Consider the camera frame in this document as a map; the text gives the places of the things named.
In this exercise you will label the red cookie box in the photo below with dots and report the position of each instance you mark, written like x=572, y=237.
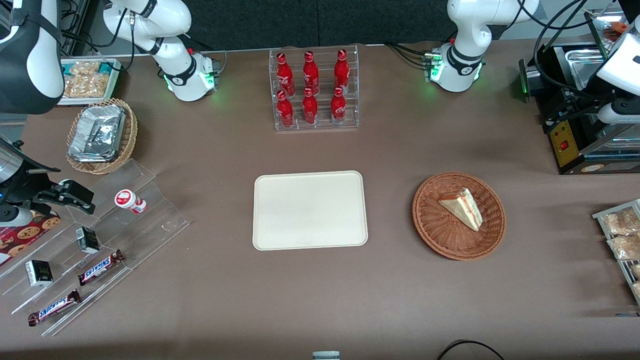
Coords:
x=25, y=237

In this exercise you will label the cream plastic tray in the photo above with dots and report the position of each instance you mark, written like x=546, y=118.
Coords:
x=310, y=210

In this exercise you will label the light oval wicker basket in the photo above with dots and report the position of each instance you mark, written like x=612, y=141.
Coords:
x=127, y=137

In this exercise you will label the clear acrylic stepped display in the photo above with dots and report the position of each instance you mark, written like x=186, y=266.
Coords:
x=145, y=235

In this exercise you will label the clear acrylic bottle rack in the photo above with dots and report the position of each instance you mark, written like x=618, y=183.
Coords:
x=325, y=125

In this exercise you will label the red white yogurt bottle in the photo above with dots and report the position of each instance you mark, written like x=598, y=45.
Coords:
x=129, y=201

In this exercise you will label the small black carton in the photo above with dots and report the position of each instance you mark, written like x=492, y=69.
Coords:
x=39, y=273
x=88, y=240

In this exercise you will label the tray of packaged snacks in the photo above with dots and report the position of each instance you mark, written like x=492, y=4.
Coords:
x=602, y=222

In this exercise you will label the silver foil tray stack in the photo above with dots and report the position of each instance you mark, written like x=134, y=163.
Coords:
x=97, y=132

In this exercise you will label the clear bag of pastry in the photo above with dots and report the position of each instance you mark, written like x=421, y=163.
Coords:
x=625, y=246
x=620, y=221

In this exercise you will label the snickers bar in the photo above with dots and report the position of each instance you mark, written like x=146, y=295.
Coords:
x=54, y=308
x=100, y=267

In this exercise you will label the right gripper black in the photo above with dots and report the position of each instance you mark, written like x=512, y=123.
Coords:
x=20, y=186

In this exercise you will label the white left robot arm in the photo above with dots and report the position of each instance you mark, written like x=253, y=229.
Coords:
x=465, y=35

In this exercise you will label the red cola bottle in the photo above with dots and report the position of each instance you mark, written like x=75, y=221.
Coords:
x=285, y=111
x=284, y=76
x=341, y=71
x=310, y=74
x=310, y=108
x=338, y=106

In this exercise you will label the black heated display machine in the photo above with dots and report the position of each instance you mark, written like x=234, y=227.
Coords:
x=575, y=125

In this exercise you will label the tray of packed snacks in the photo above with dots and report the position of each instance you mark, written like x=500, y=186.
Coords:
x=87, y=80

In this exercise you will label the triangular sandwich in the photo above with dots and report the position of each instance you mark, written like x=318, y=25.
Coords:
x=462, y=207

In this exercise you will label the brown round wicker basket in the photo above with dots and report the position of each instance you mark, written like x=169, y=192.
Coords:
x=450, y=240

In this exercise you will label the small grey white object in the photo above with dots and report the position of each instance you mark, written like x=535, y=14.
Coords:
x=326, y=355

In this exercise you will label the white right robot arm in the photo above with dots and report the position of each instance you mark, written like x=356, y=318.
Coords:
x=172, y=67

